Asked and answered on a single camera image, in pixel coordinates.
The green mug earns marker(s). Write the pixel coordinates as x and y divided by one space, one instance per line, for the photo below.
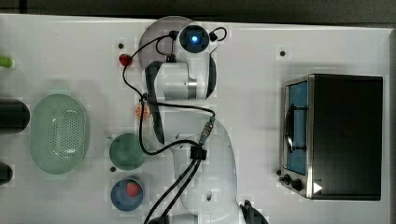
125 152

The grey round plate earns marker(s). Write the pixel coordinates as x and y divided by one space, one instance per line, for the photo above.
157 52

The orange slice toy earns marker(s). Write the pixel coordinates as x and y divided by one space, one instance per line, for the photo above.
142 111

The blue bowl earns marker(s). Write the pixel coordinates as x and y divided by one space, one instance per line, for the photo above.
121 200

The red strawberry on table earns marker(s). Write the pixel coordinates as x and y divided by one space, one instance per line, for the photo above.
125 60

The red strawberry in bowl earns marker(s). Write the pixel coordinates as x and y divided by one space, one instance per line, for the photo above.
132 189

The black round pan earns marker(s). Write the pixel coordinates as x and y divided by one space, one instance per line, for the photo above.
14 116

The green colander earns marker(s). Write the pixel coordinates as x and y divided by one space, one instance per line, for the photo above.
59 134

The black cup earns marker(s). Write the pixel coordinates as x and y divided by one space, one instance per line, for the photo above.
6 173

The silver toaster oven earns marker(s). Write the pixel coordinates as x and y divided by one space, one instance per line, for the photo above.
332 137

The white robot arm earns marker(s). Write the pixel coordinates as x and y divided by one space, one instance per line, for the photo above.
204 163

